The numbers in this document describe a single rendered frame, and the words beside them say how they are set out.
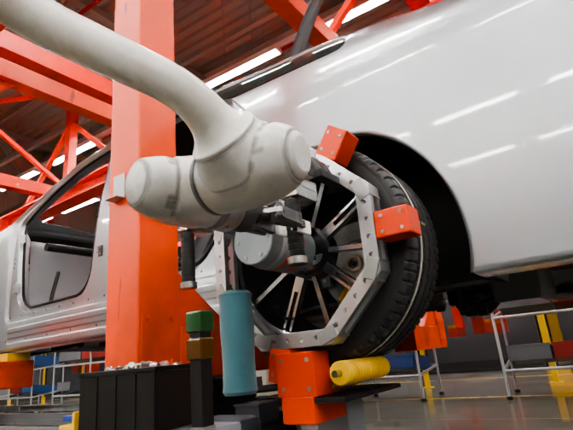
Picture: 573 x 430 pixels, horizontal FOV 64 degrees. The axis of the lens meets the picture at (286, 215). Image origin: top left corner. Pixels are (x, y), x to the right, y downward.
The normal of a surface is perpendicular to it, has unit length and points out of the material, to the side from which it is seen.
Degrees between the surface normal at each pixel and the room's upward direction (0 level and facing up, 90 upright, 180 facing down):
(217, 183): 137
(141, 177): 90
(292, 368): 90
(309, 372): 90
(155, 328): 90
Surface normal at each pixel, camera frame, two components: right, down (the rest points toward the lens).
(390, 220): -0.58, -0.19
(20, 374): 0.81, -0.24
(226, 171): -0.24, 0.55
